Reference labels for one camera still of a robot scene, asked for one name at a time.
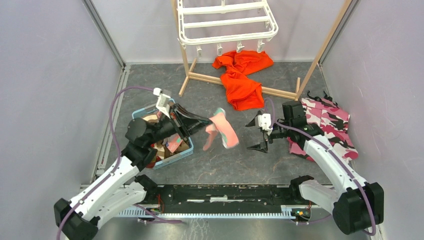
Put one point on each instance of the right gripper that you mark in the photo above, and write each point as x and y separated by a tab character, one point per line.
258	147

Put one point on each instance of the pink sock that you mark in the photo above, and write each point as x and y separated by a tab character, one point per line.
220	125

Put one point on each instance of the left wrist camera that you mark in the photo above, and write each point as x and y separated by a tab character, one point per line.
162	103

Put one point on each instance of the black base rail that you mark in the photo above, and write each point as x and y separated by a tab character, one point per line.
231	200

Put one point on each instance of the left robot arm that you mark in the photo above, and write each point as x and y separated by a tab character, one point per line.
81	217

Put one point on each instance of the pile of socks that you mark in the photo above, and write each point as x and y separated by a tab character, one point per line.
167	148

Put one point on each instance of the light blue basket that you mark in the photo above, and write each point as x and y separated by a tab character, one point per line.
151	114

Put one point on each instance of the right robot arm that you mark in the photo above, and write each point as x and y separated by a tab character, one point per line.
354	203

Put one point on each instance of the white clip hanger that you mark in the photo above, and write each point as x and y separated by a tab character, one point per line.
227	26

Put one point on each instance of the wooden drying rack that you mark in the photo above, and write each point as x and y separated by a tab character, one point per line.
251	45

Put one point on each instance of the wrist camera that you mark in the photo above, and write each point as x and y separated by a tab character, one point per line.
264	122
162	103

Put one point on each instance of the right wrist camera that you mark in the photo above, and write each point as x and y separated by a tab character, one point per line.
264	122

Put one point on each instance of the orange shirt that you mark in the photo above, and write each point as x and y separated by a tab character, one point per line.
242	92

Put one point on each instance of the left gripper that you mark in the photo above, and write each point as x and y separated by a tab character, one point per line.
187	127

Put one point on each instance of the pink camouflage backpack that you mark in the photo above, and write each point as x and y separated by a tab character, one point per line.
332	119

